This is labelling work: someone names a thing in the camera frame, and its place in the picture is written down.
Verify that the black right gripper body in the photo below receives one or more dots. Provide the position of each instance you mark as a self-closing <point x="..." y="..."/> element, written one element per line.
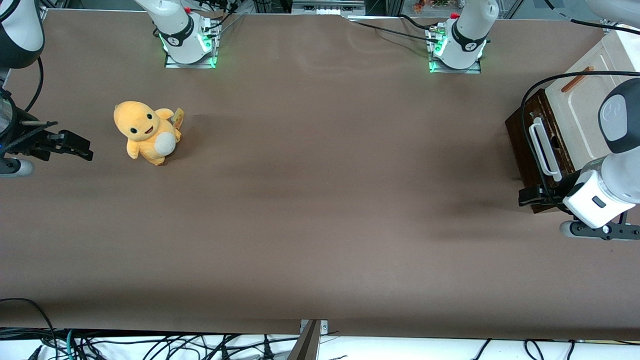
<point x="20" y="136"/>

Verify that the dark brown wooden drawer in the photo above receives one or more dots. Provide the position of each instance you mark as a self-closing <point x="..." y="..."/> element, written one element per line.
<point x="522" y="135"/>

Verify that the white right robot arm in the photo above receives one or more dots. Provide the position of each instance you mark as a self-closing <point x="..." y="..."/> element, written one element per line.
<point x="182" y="30"/>

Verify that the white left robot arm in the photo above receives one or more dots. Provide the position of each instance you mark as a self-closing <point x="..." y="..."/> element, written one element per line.
<point x="467" y="35"/>

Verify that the orange plush toy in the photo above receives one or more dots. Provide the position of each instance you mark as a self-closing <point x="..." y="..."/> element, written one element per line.
<point x="147" y="132"/>

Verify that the white cabinet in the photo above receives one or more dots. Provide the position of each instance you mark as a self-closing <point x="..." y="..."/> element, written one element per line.
<point x="580" y="105"/>

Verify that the brown table cover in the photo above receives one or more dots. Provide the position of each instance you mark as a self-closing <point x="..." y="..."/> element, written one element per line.
<point x="320" y="200"/>

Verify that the grey power strip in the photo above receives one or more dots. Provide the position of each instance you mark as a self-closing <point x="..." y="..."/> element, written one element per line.
<point x="327" y="7"/>

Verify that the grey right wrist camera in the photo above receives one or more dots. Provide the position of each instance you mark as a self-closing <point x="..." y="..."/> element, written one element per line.
<point x="15" y="167"/>

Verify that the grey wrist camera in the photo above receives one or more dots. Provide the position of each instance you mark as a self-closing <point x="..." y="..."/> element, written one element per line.
<point x="15" y="167"/>
<point x="590" y="231"/>

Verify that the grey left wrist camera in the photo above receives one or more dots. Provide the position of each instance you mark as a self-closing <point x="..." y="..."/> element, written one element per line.
<point x="590" y="231"/>

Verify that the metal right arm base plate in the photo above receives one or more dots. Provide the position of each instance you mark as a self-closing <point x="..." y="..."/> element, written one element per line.
<point x="190" y="64"/>

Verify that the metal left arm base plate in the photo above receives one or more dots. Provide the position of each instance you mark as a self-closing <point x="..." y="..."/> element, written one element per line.
<point x="457" y="70"/>

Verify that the aluminium frame bar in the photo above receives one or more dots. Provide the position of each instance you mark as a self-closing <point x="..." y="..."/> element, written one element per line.
<point x="611" y="26"/>

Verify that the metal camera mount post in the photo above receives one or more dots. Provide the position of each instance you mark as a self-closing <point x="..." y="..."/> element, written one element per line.
<point x="307" y="345"/>

